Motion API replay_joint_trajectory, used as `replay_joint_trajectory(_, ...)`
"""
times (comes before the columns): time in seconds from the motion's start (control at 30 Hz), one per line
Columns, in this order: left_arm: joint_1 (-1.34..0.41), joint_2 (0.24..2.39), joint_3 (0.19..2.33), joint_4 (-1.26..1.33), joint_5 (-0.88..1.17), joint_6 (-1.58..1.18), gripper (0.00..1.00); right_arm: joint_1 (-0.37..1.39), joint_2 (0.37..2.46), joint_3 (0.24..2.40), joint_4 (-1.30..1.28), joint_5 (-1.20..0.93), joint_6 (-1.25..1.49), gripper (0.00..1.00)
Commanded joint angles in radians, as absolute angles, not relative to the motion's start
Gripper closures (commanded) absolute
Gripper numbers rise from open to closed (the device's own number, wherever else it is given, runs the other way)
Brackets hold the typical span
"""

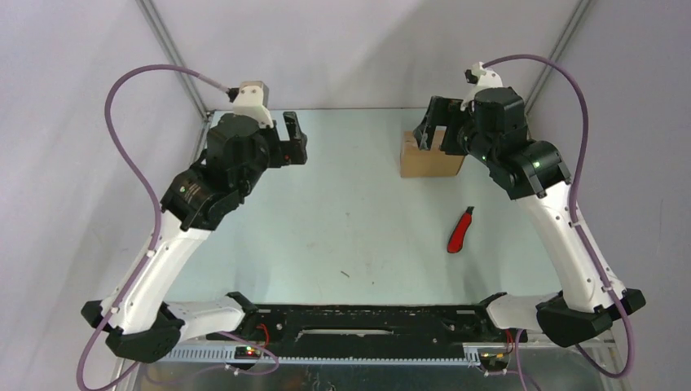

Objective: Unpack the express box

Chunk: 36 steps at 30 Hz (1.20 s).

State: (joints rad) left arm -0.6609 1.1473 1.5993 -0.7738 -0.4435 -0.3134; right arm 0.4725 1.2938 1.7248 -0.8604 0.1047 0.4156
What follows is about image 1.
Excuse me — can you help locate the right aluminium frame post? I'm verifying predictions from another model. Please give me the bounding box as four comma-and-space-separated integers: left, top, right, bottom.
526, 0, 596, 116

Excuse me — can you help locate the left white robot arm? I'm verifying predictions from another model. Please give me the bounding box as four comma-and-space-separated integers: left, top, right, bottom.
81, 112, 307, 363

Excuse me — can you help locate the red black utility knife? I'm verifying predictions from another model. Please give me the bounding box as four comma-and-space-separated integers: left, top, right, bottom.
447, 206, 474, 254

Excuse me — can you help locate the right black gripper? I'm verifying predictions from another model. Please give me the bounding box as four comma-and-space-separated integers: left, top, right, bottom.
413, 94, 497, 165

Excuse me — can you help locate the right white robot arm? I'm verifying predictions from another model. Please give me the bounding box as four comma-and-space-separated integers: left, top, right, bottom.
414, 87, 646, 347

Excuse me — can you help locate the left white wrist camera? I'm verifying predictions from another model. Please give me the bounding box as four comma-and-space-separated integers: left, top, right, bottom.
226, 81, 275, 128

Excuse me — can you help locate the aluminium frame post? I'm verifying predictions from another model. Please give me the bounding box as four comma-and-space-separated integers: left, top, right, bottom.
526, 0, 596, 116
135, 0, 209, 121

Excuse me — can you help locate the left aluminium frame post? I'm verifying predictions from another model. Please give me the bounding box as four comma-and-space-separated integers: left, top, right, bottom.
135, 0, 209, 121

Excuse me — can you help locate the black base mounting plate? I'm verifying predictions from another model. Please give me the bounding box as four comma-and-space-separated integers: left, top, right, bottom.
232, 300, 527, 358

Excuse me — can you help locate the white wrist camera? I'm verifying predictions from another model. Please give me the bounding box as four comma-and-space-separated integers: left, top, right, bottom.
226, 81, 275, 128
460, 62, 504, 112

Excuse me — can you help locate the brown cardboard express box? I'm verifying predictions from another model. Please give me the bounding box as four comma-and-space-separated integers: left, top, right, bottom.
399, 130, 464, 178

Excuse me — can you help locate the grey slotted cable duct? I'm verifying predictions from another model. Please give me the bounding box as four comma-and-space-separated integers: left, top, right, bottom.
157, 345, 480, 367

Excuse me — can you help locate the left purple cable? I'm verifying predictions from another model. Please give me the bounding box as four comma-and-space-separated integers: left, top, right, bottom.
76, 64, 239, 391

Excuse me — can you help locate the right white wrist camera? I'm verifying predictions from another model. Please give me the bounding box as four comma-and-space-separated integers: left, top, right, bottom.
460, 62, 504, 112

